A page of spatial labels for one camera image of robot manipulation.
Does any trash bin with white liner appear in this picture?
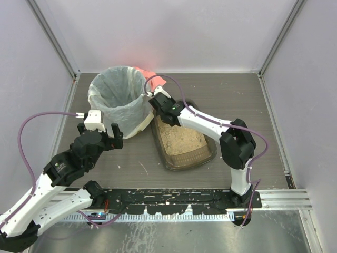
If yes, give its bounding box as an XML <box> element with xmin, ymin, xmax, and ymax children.
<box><xmin>87</xmin><ymin>66</ymin><xmax>154</xmax><ymax>139</ymax></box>

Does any dark translucent litter box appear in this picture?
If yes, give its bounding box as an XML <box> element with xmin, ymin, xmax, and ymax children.
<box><xmin>150</xmin><ymin>112</ymin><xmax>217</xmax><ymax>171</ymax></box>

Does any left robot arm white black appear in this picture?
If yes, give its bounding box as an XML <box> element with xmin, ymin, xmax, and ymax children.
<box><xmin>1</xmin><ymin>123</ymin><xmax>123</xmax><ymax>252</ymax></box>

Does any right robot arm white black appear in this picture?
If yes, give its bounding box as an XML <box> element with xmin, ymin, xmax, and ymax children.
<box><xmin>149</xmin><ymin>92</ymin><xmax>256</xmax><ymax>206</ymax></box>

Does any pink cloth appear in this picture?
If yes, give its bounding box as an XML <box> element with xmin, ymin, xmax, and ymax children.
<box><xmin>134</xmin><ymin>67</ymin><xmax>166</xmax><ymax>91</ymax></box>

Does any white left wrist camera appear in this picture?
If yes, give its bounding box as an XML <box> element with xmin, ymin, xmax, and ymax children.
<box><xmin>84</xmin><ymin>110</ymin><xmax>106</xmax><ymax>132</ymax></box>

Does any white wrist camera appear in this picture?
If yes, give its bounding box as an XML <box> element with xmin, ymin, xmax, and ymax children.
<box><xmin>147</xmin><ymin>85</ymin><xmax>171</xmax><ymax>98</ymax></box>
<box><xmin>84</xmin><ymin>110</ymin><xmax>106</xmax><ymax>132</ymax></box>

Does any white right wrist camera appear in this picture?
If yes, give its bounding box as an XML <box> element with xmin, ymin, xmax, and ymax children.
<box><xmin>147</xmin><ymin>85</ymin><xmax>171</xmax><ymax>98</ymax></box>

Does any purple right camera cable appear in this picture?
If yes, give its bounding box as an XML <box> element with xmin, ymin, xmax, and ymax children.
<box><xmin>144</xmin><ymin>75</ymin><xmax>270</xmax><ymax>185</ymax></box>

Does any purple camera cable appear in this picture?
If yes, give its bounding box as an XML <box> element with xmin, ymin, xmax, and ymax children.
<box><xmin>0</xmin><ymin>111</ymin><xmax>85</xmax><ymax>225</ymax></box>
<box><xmin>144</xmin><ymin>75</ymin><xmax>270</xmax><ymax>185</ymax></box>

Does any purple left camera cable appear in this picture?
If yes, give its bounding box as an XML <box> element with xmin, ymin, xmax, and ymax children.
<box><xmin>0</xmin><ymin>111</ymin><xmax>85</xmax><ymax>225</ymax></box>

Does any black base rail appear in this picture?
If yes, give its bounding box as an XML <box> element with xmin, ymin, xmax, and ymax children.
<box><xmin>104</xmin><ymin>187</ymin><xmax>235</xmax><ymax>216</ymax></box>

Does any white slotted cable duct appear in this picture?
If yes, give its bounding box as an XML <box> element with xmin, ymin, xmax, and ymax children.
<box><xmin>62</xmin><ymin>211</ymin><xmax>234</xmax><ymax>222</ymax></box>

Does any left aluminium frame post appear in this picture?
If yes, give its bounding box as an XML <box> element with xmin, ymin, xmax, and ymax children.
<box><xmin>26</xmin><ymin>0</ymin><xmax>81</xmax><ymax>79</ymax></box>

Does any aluminium frame post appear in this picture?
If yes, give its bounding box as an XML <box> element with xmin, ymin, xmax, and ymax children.
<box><xmin>26</xmin><ymin>0</ymin><xmax>81</xmax><ymax>79</ymax></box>
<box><xmin>257</xmin><ymin>0</ymin><xmax>309</xmax><ymax>77</ymax></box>

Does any right aluminium frame post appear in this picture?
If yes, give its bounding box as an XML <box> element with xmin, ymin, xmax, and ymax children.
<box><xmin>257</xmin><ymin>0</ymin><xmax>309</xmax><ymax>77</ymax></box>

